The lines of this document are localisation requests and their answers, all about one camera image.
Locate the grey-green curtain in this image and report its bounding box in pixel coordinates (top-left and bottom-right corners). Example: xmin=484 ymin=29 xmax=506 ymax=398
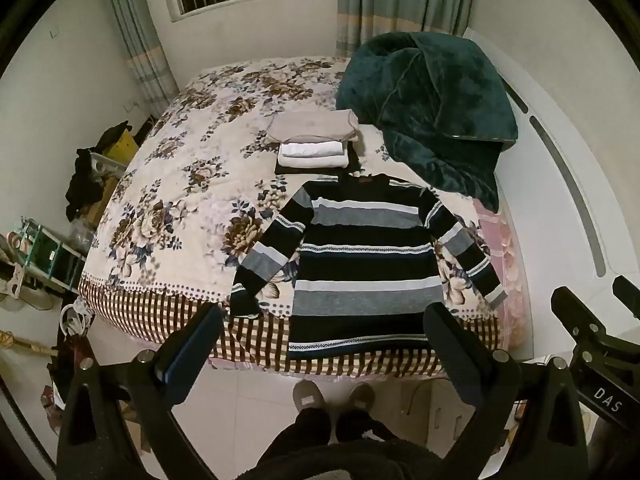
xmin=335 ymin=0 xmax=481 ymax=61
xmin=100 ymin=0 xmax=181 ymax=121

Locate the person's right slipper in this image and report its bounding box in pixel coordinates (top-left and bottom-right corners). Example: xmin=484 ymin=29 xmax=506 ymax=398
xmin=345 ymin=381 xmax=377 ymax=413

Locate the folded beige garment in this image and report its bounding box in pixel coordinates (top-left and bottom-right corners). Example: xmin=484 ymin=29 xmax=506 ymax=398
xmin=265 ymin=108 xmax=361 ymax=143

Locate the person's slipper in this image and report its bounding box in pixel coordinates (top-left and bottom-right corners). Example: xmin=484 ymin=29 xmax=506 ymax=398
xmin=345 ymin=381 xmax=377 ymax=413
xmin=291 ymin=379 xmax=327 ymax=413

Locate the black cloth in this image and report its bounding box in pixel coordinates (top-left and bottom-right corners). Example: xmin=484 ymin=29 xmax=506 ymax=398
xmin=65 ymin=120 xmax=132 ymax=222

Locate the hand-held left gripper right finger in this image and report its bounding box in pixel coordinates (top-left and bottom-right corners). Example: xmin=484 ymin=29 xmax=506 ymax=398
xmin=422 ymin=302 xmax=588 ymax=480

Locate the person's right leg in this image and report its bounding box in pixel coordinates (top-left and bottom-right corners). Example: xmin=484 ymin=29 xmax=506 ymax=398
xmin=334 ymin=409 xmax=403 ymax=448

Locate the folded white garment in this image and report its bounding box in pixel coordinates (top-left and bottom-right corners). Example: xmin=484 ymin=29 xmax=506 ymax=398
xmin=277 ymin=140 xmax=349 ymax=168

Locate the green rack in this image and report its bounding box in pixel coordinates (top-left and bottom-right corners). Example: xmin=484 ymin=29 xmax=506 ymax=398
xmin=19 ymin=216 xmax=87 ymax=292

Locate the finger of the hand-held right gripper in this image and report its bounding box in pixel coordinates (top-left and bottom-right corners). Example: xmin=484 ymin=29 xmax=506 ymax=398
xmin=612 ymin=275 xmax=640 ymax=321
xmin=550 ymin=286 xmax=608 ymax=348

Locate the dark green plush blanket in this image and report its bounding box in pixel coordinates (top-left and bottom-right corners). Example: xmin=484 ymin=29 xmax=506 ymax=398
xmin=335 ymin=31 xmax=518 ymax=213

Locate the person's leg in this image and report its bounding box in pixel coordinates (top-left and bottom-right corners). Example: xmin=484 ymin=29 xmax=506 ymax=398
xmin=257 ymin=406 xmax=334 ymax=463
xmin=334 ymin=409 xmax=403 ymax=448

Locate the person's left leg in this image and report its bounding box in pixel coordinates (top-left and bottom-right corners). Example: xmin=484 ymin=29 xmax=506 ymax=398
xmin=257 ymin=406 xmax=334 ymax=463

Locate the striped knit sweater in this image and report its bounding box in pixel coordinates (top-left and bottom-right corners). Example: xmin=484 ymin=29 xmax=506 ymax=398
xmin=230 ymin=172 xmax=508 ymax=361

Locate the clear plastic bag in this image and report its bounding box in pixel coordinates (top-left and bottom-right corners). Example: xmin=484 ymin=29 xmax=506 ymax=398
xmin=69 ymin=219 xmax=97 ymax=257

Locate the pink bed sheet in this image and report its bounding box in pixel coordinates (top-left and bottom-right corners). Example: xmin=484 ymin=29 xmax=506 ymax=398
xmin=472 ymin=197 xmax=532 ymax=353

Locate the person's left slipper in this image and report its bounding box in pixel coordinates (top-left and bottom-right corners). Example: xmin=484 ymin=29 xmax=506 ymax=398
xmin=291 ymin=379 xmax=327 ymax=413

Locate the folded black garment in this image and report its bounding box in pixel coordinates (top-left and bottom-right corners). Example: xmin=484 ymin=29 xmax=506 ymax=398
xmin=274 ymin=142 xmax=371 ymax=178

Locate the floral bed quilt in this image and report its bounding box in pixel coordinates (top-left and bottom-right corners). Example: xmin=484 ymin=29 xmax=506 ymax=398
xmin=77 ymin=56 xmax=531 ymax=378

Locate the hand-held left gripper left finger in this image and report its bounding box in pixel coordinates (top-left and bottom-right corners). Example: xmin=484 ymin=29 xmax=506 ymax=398
xmin=55 ymin=302 xmax=226 ymax=480

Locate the white headboard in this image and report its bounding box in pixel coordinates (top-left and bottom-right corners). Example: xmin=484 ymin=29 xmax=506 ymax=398
xmin=460 ymin=25 xmax=640 ymax=361

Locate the straw broom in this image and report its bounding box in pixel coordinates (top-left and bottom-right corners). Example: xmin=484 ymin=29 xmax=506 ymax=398
xmin=0 ymin=329 xmax=59 ymax=359

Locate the white cable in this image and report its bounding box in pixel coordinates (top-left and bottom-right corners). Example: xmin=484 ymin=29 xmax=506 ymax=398
xmin=59 ymin=297 xmax=97 ymax=337

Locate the yellow box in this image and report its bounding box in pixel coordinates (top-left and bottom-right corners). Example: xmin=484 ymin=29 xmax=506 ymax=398
xmin=106 ymin=131 xmax=140 ymax=167

